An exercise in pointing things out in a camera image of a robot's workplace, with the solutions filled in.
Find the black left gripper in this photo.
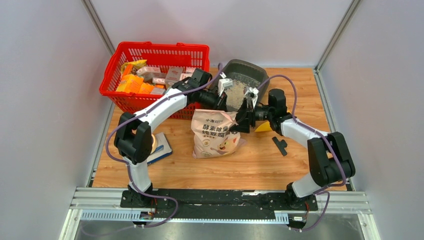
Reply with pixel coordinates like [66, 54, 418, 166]
[197, 88, 231, 123]

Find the red plastic shopping basket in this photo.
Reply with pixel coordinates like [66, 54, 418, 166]
[99, 41, 210, 113]

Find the orange box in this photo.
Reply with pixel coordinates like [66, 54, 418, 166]
[115, 74, 144, 94]

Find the pink white sponge pack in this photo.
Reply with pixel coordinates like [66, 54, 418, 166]
[136, 66, 162, 78]

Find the black bag clip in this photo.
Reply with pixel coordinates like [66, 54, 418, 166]
[272, 136, 288, 156]

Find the masking tape roll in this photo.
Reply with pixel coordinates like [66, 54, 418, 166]
[150, 134, 158, 154]

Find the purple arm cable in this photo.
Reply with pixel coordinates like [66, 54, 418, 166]
[256, 74, 348, 232]
[104, 62, 229, 229]

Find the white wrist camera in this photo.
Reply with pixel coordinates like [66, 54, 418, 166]
[218, 72, 234, 97]
[244, 86, 259, 109]

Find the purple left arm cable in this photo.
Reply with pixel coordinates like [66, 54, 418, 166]
[104, 62, 229, 229]

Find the dark grey litter tray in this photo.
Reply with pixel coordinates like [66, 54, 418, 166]
[218, 59, 269, 103]

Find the grey sponge pack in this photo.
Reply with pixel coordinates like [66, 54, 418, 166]
[165, 66, 184, 88]

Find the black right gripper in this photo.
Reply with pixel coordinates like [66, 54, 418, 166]
[228, 98, 273, 134]

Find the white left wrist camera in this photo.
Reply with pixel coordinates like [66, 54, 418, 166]
[218, 72, 234, 97]

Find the blue white box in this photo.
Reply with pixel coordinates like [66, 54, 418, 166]
[147, 132, 173, 165]

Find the yellow plastic scoop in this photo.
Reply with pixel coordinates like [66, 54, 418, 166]
[255, 121, 272, 133]

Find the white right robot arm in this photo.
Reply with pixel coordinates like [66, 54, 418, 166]
[232, 87, 356, 210]

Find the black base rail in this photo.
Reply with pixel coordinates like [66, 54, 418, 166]
[120, 188, 318, 220]

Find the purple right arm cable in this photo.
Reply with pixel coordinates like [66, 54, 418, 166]
[256, 74, 348, 232]

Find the white litter granules pile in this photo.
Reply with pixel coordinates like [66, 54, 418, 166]
[225, 80, 249, 112]

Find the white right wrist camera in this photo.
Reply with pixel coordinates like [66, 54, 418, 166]
[244, 86, 259, 109]

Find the yellow snack packet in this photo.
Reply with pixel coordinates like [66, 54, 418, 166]
[120, 59, 147, 76]

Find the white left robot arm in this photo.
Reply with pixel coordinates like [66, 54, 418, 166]
[107, 68, 224, 208]

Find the pink cat litter bag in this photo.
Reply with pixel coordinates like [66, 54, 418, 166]
[191, 109, 247, 159]

